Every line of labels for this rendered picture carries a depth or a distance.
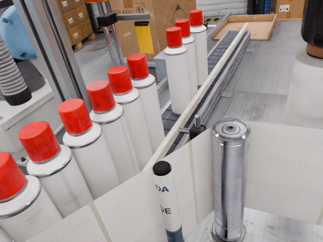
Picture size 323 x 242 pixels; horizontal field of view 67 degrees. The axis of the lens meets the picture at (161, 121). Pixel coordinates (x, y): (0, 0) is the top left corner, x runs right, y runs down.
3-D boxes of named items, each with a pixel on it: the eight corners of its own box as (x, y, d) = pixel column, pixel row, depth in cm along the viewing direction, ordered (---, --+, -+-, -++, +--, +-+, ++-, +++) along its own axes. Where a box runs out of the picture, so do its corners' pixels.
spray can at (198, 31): (205, 88, 71) (202, 13, 60) (188, 86, 73) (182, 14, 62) (210, 79, 75) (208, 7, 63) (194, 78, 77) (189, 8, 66)
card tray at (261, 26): (268, 40, 110) (269, 30, 108) (211, 40, 121) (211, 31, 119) (276, 21, 131) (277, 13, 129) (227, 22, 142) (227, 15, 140)
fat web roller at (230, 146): (241, 252, 33) (250, 146, 22) (207, 240, 35) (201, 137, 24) (247, 223, 36) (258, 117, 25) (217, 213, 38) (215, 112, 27)
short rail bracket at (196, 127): (204, 165, 53) (201, 120, 46) (191, 162, 54) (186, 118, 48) (208, 155, 55) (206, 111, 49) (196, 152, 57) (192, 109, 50)
